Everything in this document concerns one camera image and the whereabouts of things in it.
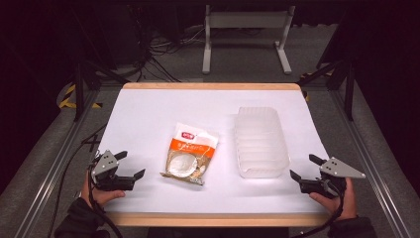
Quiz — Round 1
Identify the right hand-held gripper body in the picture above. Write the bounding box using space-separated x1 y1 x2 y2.
299 157 367 199

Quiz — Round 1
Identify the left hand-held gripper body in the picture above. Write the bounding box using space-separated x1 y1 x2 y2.
90 150 137 192

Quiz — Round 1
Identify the translucent plastic container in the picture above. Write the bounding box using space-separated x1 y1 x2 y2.
234 106 291 179

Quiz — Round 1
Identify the orange and white snack packet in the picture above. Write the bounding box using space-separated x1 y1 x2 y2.
159 122 220 186

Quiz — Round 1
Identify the person's left hand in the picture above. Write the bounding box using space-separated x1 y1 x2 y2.
81 172 127 207

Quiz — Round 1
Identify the person's right hand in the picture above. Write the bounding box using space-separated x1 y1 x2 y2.
309 178 358 221

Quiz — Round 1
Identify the white table cover sheet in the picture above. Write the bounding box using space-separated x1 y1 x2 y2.
98 88 331 214

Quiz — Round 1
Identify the yellow and black floor tape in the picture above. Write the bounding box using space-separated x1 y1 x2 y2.
58 83 103 110

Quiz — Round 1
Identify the black metal stand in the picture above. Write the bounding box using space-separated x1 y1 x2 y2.
72 58 131 122
297 54 357 122

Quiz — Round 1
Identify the person's dark clothing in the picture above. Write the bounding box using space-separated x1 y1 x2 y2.
147 226 290 238

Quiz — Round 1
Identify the aluminium rail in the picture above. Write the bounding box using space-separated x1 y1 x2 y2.
330 88 414 238
13 88 102 238

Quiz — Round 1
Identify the thin black floor cable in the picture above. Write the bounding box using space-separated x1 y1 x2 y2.
48 123 108 238

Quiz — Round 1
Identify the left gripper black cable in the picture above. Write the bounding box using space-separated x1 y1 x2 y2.
86 165 124 238

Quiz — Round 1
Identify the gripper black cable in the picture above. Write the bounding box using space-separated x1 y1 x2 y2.
290 184 347 238
86 165 124 238

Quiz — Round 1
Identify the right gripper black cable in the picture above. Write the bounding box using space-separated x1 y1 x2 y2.
290 184 347 238

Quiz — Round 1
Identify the bundle of floor cables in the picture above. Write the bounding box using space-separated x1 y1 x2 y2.
132 19 207 83

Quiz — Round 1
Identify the white metal stand frame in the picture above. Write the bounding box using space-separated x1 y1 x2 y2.
201 4 296 75

